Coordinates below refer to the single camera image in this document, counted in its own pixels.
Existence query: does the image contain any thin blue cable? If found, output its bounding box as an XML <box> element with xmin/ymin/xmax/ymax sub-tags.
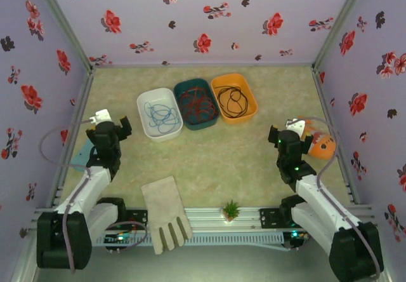
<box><xmin>143</xmin><ymin>102</ymin><xmax>181</xmax><ymax>134</ymax></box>

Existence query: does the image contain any light teal flat lid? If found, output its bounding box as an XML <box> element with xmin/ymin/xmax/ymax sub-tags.
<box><xmin>69</xmin><ymin>140</ymin><xmax>93</xmax><ymax>168</ymax></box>

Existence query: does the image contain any orange fish toy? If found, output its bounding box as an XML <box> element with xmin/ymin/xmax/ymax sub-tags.
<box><xmin>298</xmin><ymin>116</ymin><xmax>337</xmax><ymax>161</ymax></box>

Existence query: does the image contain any orange plastic bin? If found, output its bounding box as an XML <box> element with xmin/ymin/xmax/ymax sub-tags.
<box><xmin>209</xmin><ymin>72</ymin><xmax>258</xmax><ymax>125</ymax></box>

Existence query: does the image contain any white plastic bin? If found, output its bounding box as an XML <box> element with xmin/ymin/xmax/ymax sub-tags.
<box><xmin>136</xmin><ymin>87</ymin><xmax>184</xmax><ymax>144</ymax></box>

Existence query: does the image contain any dark teal plastic bin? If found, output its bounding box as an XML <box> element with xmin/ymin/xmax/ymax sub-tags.
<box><xmin>173</xmin><ymin>77</ymin><xmax>220</xmax><ymax>131</ymax></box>

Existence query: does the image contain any beige work glove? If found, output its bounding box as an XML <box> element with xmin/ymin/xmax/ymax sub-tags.
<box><xmin>140</xmin><ymin>175</ymin><xmax>193</xmax><ymax>256</ymax></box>

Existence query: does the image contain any small green potted plant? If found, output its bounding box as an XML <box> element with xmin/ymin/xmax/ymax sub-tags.
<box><xmin>221</xmin><ymin>199</ymin><xmax>241</xmax><ymax>222</ymax></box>

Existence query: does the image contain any right controller circuit board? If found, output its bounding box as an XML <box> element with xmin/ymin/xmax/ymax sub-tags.
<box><xmin>283</xmin><ymin>229</ymin><xmax>311</xmax><ymax>252</ymax></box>

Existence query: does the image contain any controller circuit board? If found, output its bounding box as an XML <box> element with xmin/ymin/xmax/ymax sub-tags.
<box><xmin>283</xmin><ymin>229</ymin><xmax>311</xmax><ymax>252</ymax></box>
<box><xmin>103</xmin><ymin>232</ymin><xmax>136</xmax><ymax>255</ymax></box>

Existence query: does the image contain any left controller circuit board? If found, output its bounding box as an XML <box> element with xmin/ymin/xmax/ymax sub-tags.
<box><xmin>103</xmin><ymin>232</ymin><xmax>136</xmax><ymax>255</ymax></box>

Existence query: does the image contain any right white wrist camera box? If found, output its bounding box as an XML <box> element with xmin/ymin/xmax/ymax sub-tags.
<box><xmin>285</xmin><ymin>118</ymin><xmax>308</xmax><ymax>134</ymax></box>

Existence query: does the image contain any right arm grey hose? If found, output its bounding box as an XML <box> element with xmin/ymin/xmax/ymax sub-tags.
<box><xmin>298</xmin><ymin>116</ymin><xmax>381</xmax><ymax>279</ymax></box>

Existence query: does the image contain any arm grey hose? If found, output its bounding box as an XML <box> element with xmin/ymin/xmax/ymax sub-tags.
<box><xmin>38</xmin><ymin>119</ymin><xmax>149</xmax><ymax>274</ymax></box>
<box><xmin>298</xmin><ymin>116</ymin><xmax>381</xmax><ymax>279</ymax></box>

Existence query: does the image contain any aluminium side rail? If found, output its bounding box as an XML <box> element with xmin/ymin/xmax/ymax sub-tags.
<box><xmin>312</xmin><ymin>67</ymin><xmax>362</xmax><ymax>205</ymax></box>
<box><xmin>49</xmin><ymin>69</ymin><xmax>96</xmax><ymax>208</ymax></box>

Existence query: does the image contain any left arm grey hose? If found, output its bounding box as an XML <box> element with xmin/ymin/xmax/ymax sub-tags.
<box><xmin>38</xmin><ymin>119</ymin><xmax>149</xmax><ymax>274</ymax></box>

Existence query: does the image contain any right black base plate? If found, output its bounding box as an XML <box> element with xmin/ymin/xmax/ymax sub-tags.
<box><xmin>259</xmin><ymin>208</ymin><xmax>318</xmax><ymax>229</ymax></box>

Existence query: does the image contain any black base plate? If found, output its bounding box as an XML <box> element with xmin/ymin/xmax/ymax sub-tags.
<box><xmin>259</xmin><ymin>208</ymin><xmax>318</xmax><ymax>229</ymax></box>
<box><xmin>91</xmin><ymin>209</ymin><xmax>148</xmax><ymax>231</ymax></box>

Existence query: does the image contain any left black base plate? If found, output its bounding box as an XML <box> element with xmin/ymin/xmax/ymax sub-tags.
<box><xmin>91</xmin><ymin>209</ymin><xmax>148</xmax><ymax>231</ymax></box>

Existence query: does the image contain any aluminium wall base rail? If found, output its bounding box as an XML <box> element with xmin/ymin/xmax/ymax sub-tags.
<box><xmin>90</xmin><ymin>62</ymin><xmax>317</xmax><ymax>71</ymax></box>

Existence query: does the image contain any aluminium mounting rail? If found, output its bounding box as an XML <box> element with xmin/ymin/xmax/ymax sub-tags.
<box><xmin>30</xmin><ymin>204</ymin><xmax>380</xmax><ymax>232</ymax></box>

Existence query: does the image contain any white slotted cable duct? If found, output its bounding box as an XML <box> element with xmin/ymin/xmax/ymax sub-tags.
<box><xmin>42</xmin><ymin>232</ymin><xmax>285</xmax><ymax>248</ymax></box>

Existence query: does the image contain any aluminium corner post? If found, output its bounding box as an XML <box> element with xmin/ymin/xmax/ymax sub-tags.
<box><xmin>29</xmin><ymin>0</ymin><xmax>96</xmax><ymax>72</ymax></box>
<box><xmin>311</xmin><ymin>0</ymin><xmax>372</xmax><ymax>71</ymax></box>

